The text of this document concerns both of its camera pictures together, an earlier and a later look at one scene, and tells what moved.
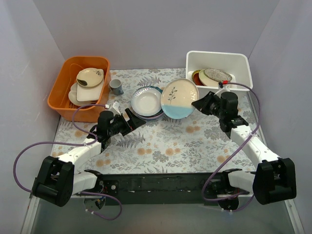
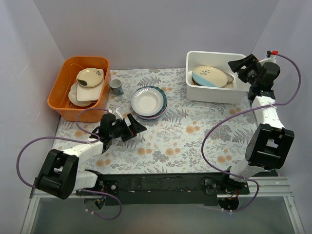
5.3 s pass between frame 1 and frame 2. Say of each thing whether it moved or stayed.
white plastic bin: stayed
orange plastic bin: stayed
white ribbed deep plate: stayed
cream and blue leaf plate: moved
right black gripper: moved
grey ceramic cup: stayed
